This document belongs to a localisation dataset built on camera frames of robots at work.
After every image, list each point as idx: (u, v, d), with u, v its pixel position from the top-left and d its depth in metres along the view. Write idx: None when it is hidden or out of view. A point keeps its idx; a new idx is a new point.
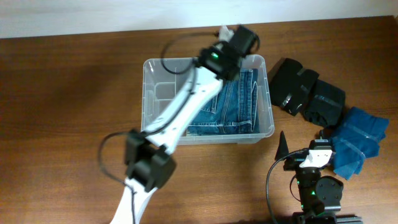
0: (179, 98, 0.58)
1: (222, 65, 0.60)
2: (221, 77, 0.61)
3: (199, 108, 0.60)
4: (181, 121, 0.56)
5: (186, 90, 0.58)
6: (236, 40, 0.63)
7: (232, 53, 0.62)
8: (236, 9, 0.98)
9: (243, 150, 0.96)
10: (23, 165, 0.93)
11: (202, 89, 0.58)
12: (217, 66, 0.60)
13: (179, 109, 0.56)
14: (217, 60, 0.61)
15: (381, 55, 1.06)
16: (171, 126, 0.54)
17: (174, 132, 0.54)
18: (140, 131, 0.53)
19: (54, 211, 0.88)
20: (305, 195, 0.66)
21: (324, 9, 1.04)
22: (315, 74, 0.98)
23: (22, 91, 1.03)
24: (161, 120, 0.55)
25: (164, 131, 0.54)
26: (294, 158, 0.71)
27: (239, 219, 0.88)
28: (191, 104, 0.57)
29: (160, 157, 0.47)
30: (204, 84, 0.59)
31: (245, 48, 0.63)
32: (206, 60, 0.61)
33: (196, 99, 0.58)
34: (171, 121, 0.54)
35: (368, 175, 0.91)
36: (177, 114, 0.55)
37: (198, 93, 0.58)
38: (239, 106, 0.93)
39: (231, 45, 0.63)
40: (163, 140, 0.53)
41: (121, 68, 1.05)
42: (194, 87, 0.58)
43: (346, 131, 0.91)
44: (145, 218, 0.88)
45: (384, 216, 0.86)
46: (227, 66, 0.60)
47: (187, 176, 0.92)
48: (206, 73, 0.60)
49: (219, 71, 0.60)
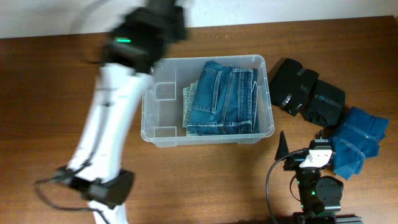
0: (96, 116, 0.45)
1: (140, 47, 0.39)
2: (142, 65, 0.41)
3: (130, 114, 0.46)
4: (108, 141, 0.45)
5: (101, 104, 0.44)
6: (154, 2, 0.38)
7: (148, 22, 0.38)
8: (235, 9, 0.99)
9: (243, 150, 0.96)
10: (23, 165, 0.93)
11: (119, 96, 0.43)
12: (137, 48, 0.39)
13: (99, 132, 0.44)
14: (132, 42, 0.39)
15: (382, 54, 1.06)
16: (98, 153, 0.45)
17: (105, 157, 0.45)
18: (66, 168, 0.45)
19: (54, 211, 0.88)
20: (305, 195, 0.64)
21: (324, 9, 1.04)
22: (315, 74, 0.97)
23: (22, 92, 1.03)
24: (87, 149, 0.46)
25: (91, 162, 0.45)
26: (294, 158, 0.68)
27: (239, 220, 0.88)
28: (113, 119, 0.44)
29: (98, 189, 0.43)
30: (122, 87, 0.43)
31: (166, 8, 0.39)
32: (113, 45, 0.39)
33: (117, 111, 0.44)
34: (94, 150, 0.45)
35: (369, 175, 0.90)
36: (100, 137, 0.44)
37: (117, 102, 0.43)
38: (239, 106, 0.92)
39: (141, 9, 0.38)
40: (96, 172, 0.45)
41: None
42: (110, 97, 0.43)
43: (346, 131, 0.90)
44: (145, 217, 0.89)
45: (385, 216, 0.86)
46: (152, 44, 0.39)
47: (186, 176, 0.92)
48: (120, 73, 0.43)
49: (143, 56, 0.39)
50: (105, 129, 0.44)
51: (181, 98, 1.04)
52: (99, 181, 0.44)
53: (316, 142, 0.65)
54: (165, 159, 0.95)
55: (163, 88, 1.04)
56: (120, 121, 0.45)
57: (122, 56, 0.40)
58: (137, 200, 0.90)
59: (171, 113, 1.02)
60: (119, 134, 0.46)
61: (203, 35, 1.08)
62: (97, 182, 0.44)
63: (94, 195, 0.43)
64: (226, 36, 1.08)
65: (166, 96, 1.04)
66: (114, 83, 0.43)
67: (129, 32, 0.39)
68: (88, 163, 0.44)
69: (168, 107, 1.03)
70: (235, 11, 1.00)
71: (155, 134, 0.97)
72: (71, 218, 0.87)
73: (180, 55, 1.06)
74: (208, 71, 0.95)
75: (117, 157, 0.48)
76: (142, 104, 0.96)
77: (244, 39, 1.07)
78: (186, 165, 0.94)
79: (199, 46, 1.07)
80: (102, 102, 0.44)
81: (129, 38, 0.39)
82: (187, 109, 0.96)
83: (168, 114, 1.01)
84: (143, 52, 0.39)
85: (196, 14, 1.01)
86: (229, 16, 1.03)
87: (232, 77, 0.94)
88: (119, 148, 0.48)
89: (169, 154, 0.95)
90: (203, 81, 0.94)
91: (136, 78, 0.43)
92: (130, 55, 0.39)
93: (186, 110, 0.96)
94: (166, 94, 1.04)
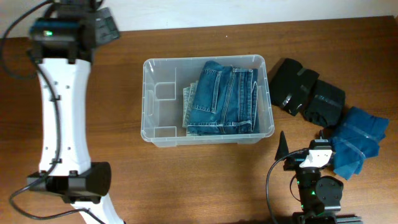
0: (48, 114, 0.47)
1: (66, 35, 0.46)
2: (73, 51, 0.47)
3: (81, 99, 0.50)
4: (69, 133, 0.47)
5: (48, 99, 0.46)
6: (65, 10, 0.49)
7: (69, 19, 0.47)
8: (236, 9, 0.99)
9: (243, 150, 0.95)
10: (24, 165, 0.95)
11: (64, 85, 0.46)
12: (64, 37, 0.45)
13: (57, 127, 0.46)
14: (55, 33, 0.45)
15: (382, 54, 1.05)
16: (63, 147, 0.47)
17: (71, 150, 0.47)
18: (37, 177, 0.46)
19: (55, 210, 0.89)
20: (306, 195, 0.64)
21: (324, 9, 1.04)
22: (315, 74, 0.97)
23: (23, 93, 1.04)
24: (50, 150, 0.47)
25: (60, 158, 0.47)
26: (294, 158, 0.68)
27: (239, 220, 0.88)
28: (66, 110, 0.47)
29: (76, 180, 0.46)
30: (63, 78, 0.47)
31: (84, 10, 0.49)
32: (38, 41, 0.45)
33: (68, 101, 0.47)
34: (59, 145, 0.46)
35: (369, 175, 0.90)
36: (60, 132, 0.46)
37: (63, 93, 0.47)
38: (239, 106, 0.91)
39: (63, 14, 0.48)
40: (69, 167, 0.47)
41: (122, 68, 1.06)
42: (55, 91, 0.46)
43: (346, 131, 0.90)
44: (145, 217, 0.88)
45: (385, 217, 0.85)
46: (77, 30, 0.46)
47: (186, 176, 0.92)
48: (58, 65, 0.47)
49: (74, 41, 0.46)
50: (61, 123, 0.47)
51: (181, 98, 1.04)
52: (76, 173, 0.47)
53: (316, 142, 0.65)
54: (165, 158, 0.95)
55: (163, 88, 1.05)
56: (74, 110, 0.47)
57: (51, 49, 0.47)
58: (137, 200, 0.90)
59: (171, 113, 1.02)
60: (76, 124, 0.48)
61: (203, 35, 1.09)
62: (74, 175, 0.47)
63: (74, 187, 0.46)
64: (226, 36, 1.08)
65: (166, 96, 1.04)
66: (53, 77, 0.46)
67: (51, 26, 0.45)
68: (57, 162, 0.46)
69: (168, 107, 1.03)
70: (235, 11, 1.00)
71: (155, 134, 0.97)
72: (73, 216, 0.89)
73: (180, 55, 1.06)
74: (208, 71, 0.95)
75: (83, 146, 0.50)
76: (142, 104, 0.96)
77: (244, 39, 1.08)
78: (186, 165, 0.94)
79: (199, 46, 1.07)
80: (49, 100, 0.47)
81: (51, 31, 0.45)
82: (187, 109, 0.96)
83: (168, 114, 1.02)
84: (72, 38, 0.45)
85: (196, 14, 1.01)
86: (230, 16, 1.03)
87: (232, 77, 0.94)
88: (83, 139, 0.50)
89: (169, 154, 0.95)
90: (203, 81, 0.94)
91: (74, 65, 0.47)
92: (60, 43, 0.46)
93: (186, 110, 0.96)
94: (166, 94, 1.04)
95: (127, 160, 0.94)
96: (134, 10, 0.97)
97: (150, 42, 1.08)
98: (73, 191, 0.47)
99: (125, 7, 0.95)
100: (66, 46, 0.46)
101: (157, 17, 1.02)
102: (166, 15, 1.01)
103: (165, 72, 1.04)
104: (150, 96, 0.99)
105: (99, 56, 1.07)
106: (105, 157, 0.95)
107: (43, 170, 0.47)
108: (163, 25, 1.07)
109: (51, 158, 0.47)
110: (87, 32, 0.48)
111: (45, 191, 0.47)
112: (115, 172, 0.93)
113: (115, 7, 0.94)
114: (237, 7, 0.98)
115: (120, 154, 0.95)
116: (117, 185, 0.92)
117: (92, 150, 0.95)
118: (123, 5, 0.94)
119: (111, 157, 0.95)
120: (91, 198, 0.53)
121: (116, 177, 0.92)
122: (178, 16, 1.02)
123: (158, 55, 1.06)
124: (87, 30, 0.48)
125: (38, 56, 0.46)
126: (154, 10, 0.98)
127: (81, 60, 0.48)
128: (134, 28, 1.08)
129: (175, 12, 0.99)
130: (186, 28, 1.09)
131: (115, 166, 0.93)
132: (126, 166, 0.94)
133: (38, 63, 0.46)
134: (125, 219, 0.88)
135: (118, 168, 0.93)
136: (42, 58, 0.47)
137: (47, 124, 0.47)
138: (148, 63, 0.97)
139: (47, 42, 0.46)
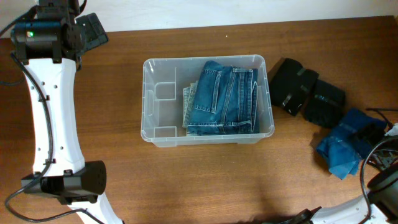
0: (38, 115, 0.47)
1: (46, 35, 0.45)
2: (56, 48, 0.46)
3: (71, 100, 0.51)
4: (60, 132, 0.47)
5: (36, 100, 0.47)
6: (45, 12, 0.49)
7: (51, 19, 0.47)
8: (236, 9, 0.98)
9: (243, 150, 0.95)
10: (24, 165, 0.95)
11: (52, 84, 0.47)
12: (46, 36, 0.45)
13: (48, 127, 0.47)
14: (38, 34, 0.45)
15: (380, 54, 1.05)
16: (57, 147, 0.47)
17: (64, 149, 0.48)
18: (29, 180, 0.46)
19: (55, 210, 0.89)
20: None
21: (324, 9, 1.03)
22: (315, 74, 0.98)
23: (22, 93, 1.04)
24: (44, 151, 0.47)
25: (53, 160, 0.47)
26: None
27: (239, 220, 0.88)
28: (56, 110, 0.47)
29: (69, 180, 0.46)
30: (50, 78, 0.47)
31: (62, 9, 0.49)
32: (22, 42, 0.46)
33: (56, 101, 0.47)
34: (51, 145, 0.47)
35: (369, 176, 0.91)
36: (51, 132, 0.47)
37: (51, 93, 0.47)
38: (239, 106, 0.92)
39: (45, 17, 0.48)
40: (63, 167, 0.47)
41: (122, 67, 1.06)
42: (43, 91, 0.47)
43: (341, 131, 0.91)
44: (145, 217, 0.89)
45: None
46: (60, 28, 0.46)
47: (186, 176, 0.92)
48: (43, 66, 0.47)
49: (57, 40, 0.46)
50: (52, 122, 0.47)
51: (181, 98, 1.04)
52: (71, 172, 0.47)
53: None
54: (165, 158, 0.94)
55: (163, 88, 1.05)
56: (63, 109, 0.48)
57: (35, 48, 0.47)
58: (137, 200, 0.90)
59: (171, 114, 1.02)
60: (67, 123, 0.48)
61: (203, 35, 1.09)
62: (68, 174, 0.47)
63: (70, 187, 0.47)
64: (226, 36, 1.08)
65: (166, 96, 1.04)
66: (40, 78, 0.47)
67: (33, 26, 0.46)
68: (50, 162, 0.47)
69: (168, 107, 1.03)
70: (236, 10, 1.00)
71: (155, 134, 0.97)
72: (73, 216, 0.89)
73: (179, 56, 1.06)
74: (208, 71, 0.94)
75: (76, 145, 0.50)
76: (142, 103, 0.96)
77: (244, 39, 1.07)
78: (186, 165, 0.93)
79: (199, 46, 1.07)
80: (38, 101, 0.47)
81: (33, 32, 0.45)
82: (187, 109, 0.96)
83: (168, 114, 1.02)
84: (55, 37, 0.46)
85: (196, 14, 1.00)
86: (230, 16, 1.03)
87: (232, 77, 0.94)
88: (75, 137, 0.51)
89: (169, 154, 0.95)
90: (202, 81, 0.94)
91: (60, 64, 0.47)
92: (44, 44, 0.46)
93: (186, 110, 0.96)
94: (165, 94, 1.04)
95: (127, 160, 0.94)
96: (134, 10, 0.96)
97: (150, 42, 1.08)
98: (69, 191, 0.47)
99: (125, 7, 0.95)
100: (50, 46, 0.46)
101: (156, 17, 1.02)
102: (165, 16, 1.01)
103: (164, 72, 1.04)
104: (150, 96, 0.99)
105: (100, 56, 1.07)
106: (105, 157, 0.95)
107: (37, 171, 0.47)
108: (162, 25, 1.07)
109: (44, 159, 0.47)
110: (70, 30, 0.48)
111: (36, 192, 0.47)
112: (115, 173, 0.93)
113: (115, 7, 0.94)
114: (237, 7, 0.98)
115: (120, 155, 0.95)
116: (117, 185, 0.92)
117: (92, 150, 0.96)
118: (123, 5, 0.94)
119: (111, 157, 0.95)
120: (88, 197, 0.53)
121: (115, 177, 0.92)
122: (177, 16, 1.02)
123: (158, 55, 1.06)
124: (68, 28, 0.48)
125: (22, 58, 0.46)
126: (155, 10, 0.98)
127: (64, 60, 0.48)
128: (134, 28, 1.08)
129: (175, 12, 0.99)
130: (187, 28, 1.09)
131: (115, 166, 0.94)
132: (125, 166, 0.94)
133: (23, 65, 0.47)
134: (125, 219, 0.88)
135: (117, 167, 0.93)
136: (27, 60, 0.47)
137: (38, 124, 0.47)
138: (148, 63, 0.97)
139: (31, 43, 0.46)
